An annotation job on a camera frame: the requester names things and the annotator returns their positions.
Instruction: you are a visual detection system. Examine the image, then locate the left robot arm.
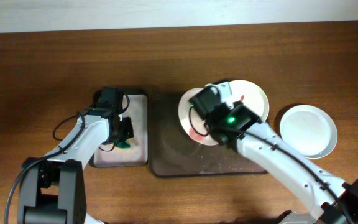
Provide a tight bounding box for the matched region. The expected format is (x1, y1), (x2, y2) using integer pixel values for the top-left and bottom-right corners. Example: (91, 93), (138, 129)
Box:
(10, 87), (134, 224)

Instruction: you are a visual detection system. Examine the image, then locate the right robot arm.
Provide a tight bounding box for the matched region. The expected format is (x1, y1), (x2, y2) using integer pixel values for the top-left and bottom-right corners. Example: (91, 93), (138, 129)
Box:
(188, 82), (358, 223)

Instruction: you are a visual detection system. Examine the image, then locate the green yellow sponge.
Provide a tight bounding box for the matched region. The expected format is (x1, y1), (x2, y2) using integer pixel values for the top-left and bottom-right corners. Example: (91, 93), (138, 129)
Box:
(115, 141), (131, 150)

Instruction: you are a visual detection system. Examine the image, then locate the white plate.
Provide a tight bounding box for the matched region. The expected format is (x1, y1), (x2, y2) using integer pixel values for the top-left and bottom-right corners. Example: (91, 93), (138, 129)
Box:
(229, 80), (270, 122)
(178, 88), (218, 146)

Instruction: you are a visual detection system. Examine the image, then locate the large brown serving tray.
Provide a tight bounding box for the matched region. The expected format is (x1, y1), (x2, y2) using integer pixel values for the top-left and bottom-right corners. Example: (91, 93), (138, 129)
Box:
(148, 93), (267, 178)

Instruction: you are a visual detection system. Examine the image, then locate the pale green front plate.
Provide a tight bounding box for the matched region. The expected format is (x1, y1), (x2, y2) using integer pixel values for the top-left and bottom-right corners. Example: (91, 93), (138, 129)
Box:
(280, 105), (338, 159)

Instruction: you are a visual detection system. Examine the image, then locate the small black sponge tray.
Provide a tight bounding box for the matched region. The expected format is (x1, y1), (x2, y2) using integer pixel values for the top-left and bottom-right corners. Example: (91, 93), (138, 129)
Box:
(89, 89), (149, 168)

